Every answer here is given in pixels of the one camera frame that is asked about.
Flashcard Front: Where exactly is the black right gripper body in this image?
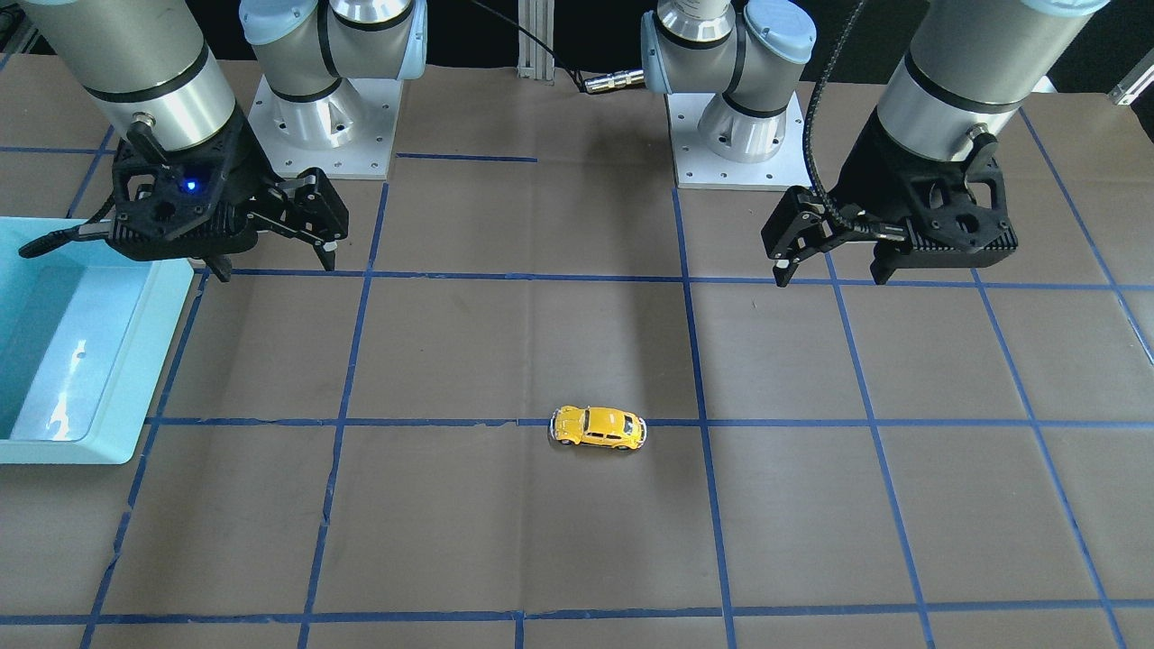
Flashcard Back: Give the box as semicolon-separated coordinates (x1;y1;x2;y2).
108;109;279;261

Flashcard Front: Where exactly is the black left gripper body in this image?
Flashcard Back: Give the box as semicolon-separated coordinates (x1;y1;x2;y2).
829;114;1019;270

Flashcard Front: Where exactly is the yellow beetle toy car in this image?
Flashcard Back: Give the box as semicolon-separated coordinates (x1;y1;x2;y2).
548;404;649;452

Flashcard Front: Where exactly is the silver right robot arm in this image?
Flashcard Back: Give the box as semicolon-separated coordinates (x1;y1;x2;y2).
18;1;428;282

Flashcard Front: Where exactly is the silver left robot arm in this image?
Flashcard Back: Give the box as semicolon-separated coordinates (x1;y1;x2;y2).
640;1;1104;288

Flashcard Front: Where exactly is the light blue plastic bin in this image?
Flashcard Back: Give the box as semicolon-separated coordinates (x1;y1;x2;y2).
1;216;194;465

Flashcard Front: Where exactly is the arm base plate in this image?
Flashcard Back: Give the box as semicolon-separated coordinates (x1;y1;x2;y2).
248;79;405;181
666;92;811;192

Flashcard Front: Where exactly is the aluminium frame post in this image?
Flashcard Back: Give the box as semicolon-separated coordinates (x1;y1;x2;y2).
517;0;557;85

